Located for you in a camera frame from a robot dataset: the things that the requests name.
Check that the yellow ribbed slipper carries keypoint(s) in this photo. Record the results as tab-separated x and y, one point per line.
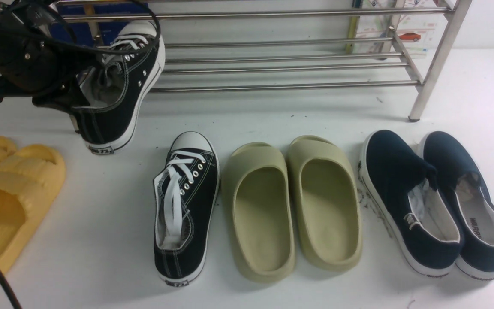
30	181

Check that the navy slip-on shoe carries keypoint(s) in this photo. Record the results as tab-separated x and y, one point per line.
466	194
404	187

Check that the stainless steel shoe rack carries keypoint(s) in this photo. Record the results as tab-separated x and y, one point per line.
393	53

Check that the white printed cardboard box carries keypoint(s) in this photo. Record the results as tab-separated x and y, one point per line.
415	31

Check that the blue cardboard box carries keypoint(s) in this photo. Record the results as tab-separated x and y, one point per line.
92	34

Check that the olive green slipper left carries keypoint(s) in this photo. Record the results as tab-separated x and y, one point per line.
255	197

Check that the black canvas sneaker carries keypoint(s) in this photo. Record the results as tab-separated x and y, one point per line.
116	90
185	194

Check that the navy slip-on shoe right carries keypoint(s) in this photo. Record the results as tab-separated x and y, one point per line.
466	194

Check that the olive green slipper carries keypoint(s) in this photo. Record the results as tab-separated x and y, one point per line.
325	198
255	197

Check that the navy slip-on shoe left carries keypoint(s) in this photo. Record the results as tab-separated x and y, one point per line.
404	187

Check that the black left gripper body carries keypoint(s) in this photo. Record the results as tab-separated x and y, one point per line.
39	57

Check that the olive green slipper right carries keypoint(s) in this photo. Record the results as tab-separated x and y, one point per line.
325	198

